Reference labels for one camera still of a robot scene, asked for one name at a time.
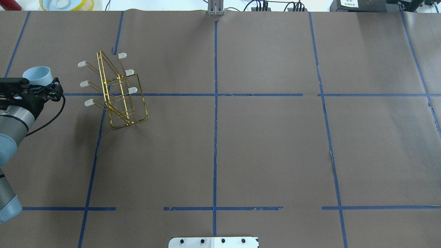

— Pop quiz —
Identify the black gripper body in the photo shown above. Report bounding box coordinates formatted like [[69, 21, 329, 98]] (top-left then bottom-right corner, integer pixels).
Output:
[[0, 77, 64, 111]]

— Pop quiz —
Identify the light blue plastic cup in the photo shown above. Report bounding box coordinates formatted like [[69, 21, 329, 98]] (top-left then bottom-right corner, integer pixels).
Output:
[[22, 66, 53, 86]]

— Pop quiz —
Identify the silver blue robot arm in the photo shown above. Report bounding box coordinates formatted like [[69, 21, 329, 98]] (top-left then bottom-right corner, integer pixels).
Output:
[[0, 77, 66, 166]]

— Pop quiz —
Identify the red cylindrical bottle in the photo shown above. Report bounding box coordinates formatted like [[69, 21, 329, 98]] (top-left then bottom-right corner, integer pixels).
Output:
[[0, 0, 22, 11]]

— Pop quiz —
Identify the black box device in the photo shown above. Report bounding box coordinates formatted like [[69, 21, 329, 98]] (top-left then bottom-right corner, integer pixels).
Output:
[[329, 0, 402, 13]]

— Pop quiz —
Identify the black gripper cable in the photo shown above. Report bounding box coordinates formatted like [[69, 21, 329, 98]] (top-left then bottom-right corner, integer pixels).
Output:
[[25, 94, 66, 137]]

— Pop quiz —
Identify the gold wire cup holder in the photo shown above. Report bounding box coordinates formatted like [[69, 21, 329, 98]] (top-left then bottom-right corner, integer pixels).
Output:
[[77, 50, 149, 129]]

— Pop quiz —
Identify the aluminium frame post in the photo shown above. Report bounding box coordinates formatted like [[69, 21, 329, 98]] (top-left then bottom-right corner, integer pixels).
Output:
[[205, 0, 225, 16]]

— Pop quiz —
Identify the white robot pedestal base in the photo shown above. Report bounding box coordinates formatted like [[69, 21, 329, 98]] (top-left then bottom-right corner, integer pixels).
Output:
[[168, 236, 259, 248]]

